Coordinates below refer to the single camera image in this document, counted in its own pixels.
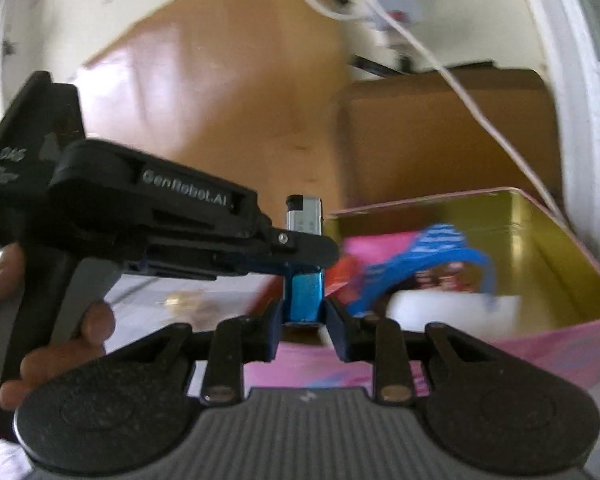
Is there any wooden headboard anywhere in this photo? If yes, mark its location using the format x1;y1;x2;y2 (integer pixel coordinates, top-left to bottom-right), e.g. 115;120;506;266
72;0;352;242

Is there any person's left hand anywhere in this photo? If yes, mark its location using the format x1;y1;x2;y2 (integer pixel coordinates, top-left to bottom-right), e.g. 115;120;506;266
0;244;117;411

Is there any pink tin box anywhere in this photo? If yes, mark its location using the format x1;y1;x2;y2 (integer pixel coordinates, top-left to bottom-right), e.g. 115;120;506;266
242;187;600;392

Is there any white charger block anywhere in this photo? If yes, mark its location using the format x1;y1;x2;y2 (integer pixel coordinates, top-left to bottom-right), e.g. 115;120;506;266
387;292;523;342

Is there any blue silver lighter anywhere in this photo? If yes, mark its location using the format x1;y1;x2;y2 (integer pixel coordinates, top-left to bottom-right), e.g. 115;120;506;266
284;194;326;326

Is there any brown cardboard box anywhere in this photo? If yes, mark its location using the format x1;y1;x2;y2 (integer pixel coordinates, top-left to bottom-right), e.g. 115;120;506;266
332;67;567;212

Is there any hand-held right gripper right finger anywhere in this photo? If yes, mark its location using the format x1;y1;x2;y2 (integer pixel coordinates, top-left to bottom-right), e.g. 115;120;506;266
324;297;487;406

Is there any white window frame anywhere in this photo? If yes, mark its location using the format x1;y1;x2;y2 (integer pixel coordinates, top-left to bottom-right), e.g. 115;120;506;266
510;0;600;286

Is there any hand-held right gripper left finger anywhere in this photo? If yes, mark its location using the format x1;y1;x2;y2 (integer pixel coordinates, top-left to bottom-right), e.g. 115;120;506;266
115;300;287;406

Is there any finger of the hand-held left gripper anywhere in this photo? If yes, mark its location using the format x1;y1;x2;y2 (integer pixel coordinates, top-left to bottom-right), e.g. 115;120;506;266
240;225;340;277
124;252;293;282

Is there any white cable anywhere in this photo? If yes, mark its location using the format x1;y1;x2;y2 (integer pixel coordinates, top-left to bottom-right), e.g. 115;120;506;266
260;0;572;222

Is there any blue dotted cloth item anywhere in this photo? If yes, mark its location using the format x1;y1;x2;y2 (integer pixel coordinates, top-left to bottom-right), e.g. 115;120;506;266
347;223;496;318

